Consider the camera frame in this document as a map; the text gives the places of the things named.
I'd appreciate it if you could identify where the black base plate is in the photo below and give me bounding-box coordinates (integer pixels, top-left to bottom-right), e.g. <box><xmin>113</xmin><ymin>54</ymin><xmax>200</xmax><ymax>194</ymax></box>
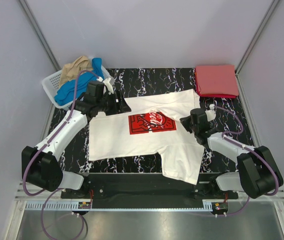
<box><xmin>61</xmin><ymin>173</ymin><xmax>238</xmax><ymax>204</ymax></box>

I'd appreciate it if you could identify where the beige t-shirt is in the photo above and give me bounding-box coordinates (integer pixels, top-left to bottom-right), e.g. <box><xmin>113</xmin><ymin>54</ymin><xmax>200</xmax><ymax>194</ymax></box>
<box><xmin>59</xmin><ymin>55</ymin><xmax>93</xmax><ymax>87</ymax></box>

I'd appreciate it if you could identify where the blue t-shirt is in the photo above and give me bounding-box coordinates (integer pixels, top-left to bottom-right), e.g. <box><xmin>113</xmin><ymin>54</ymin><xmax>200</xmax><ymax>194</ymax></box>
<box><xmin>54</xmin><ymin>57</ymin><xmax>104</xmax><ymax>106</ymax></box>

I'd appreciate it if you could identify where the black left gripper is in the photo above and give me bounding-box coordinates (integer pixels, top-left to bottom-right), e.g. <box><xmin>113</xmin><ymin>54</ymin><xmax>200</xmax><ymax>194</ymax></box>
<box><xmin>96</xmin><ymin>90</ymin><xmax>131</xmax><ymax>116</ymax></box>

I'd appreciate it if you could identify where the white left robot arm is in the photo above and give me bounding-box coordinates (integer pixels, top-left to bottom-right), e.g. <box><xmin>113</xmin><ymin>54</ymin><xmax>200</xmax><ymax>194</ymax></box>
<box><xmin>22</xmin><ymin>78</ymin><xmax>131</xmax><ymax>198</ymax></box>

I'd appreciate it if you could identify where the white Coca-Cola t-shirt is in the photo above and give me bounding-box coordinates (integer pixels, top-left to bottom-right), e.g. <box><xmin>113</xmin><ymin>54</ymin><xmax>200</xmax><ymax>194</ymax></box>
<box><xmin>89</xmin><ymin>89</ymin><xmax>204</xmax><ymax>185</ymax></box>

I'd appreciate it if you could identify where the white plastic basket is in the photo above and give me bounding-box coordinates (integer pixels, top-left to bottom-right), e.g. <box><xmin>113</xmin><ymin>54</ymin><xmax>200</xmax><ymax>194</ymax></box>
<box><xmin>42</xmin><ymin>65</ymin><xmax>115</xmax><ymax>109</ymax></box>

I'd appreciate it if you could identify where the aluminium frame rail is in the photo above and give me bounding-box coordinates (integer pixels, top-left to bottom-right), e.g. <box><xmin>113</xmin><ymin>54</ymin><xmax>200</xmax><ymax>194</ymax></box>
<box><xmin>15</xmin><ymin>182</ymin><xmax>62</xmax><ymax>201</ymax></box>

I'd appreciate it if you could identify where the folded pink t-shirt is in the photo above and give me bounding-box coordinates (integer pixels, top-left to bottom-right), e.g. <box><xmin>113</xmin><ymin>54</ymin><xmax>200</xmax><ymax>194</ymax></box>
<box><xmin>195</xmin><ymin>64</ymin><xmax>239</xmax><ymax>98</ymax></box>

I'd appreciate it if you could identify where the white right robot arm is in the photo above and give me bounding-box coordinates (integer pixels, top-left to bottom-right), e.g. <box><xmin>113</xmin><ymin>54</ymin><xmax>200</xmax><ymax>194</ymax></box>
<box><xmin>180</xmin><ymin>105</ymin><xmax>283</xmax><ymax>199</ymax></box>

